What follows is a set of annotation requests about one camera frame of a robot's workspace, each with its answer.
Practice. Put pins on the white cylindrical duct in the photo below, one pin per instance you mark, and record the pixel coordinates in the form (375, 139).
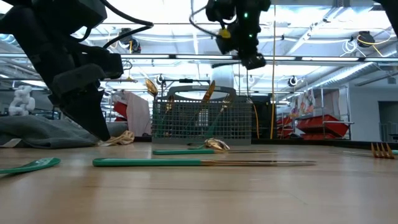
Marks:
(222, 76)

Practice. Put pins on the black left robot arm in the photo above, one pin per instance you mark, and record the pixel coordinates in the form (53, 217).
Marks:
(46, 18)

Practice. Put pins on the grey cloth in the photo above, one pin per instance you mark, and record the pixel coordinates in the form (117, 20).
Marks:
(37, 133)

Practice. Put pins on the black cabinet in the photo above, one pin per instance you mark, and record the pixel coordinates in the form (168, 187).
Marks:
(262, 118)

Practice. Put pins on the grey plastic cutlery basket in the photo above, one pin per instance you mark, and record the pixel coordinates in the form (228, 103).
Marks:
(186, 124)

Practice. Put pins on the silver ventilation duct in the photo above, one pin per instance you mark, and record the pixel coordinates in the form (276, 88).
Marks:
(348, 73)

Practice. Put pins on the red storage bin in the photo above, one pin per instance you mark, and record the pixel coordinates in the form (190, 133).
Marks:
(320, 137)
(323, 126)

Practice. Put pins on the pink hanging cloth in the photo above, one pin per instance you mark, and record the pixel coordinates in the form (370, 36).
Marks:
(138, 115)

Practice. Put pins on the black aluminium table frame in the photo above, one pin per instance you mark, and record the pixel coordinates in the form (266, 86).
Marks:
(311, 142)

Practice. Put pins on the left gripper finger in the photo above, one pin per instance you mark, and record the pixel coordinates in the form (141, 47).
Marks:
(87, 105)

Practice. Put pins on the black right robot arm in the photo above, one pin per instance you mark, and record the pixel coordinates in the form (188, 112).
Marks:
(248, 9)

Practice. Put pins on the metal shelf rack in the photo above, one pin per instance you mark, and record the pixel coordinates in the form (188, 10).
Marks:
(347, 109)

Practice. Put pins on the white knotted object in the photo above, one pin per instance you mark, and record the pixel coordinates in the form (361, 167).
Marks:
(21, 102)

